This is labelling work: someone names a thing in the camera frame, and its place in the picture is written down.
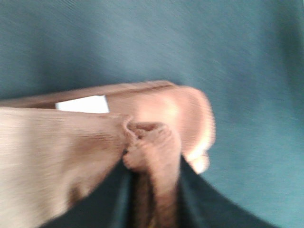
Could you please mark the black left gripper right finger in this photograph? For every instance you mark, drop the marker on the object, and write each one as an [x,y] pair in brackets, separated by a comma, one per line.
[202,206]

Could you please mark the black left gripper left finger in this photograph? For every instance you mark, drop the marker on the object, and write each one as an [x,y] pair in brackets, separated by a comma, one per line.
[108,206]

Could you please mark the brown towel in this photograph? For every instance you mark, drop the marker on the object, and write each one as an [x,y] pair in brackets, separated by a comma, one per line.
[56,149]

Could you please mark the black table cloth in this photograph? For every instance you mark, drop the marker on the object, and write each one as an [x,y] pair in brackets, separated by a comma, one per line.
[246,55]

